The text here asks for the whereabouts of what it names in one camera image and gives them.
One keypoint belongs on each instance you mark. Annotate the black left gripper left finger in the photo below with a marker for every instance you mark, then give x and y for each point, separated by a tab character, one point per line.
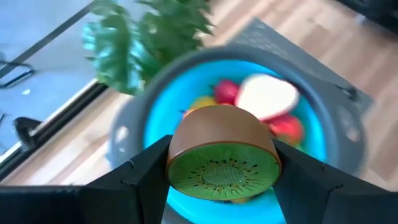
124	199

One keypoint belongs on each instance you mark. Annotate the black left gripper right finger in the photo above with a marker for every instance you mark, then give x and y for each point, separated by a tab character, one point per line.
311	199

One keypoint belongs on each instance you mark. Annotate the green toy kiwi half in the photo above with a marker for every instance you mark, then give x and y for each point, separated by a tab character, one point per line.
222	174

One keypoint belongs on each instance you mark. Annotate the small orange toy fruit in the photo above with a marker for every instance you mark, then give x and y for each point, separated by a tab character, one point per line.
187	112

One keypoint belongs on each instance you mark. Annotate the red toy apple half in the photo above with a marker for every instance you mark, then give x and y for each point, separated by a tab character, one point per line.
267	95

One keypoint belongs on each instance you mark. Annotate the yellow toy lemon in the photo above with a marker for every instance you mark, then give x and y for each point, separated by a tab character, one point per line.
203	102

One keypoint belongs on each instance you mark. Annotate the blue collapsible colander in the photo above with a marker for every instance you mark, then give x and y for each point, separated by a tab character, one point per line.
202	77

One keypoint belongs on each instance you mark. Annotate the grey perforated metal shelf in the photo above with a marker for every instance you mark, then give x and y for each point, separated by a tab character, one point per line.
280	43

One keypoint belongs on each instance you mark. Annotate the green plant in white pot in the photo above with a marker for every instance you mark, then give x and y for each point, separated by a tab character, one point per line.
168	31

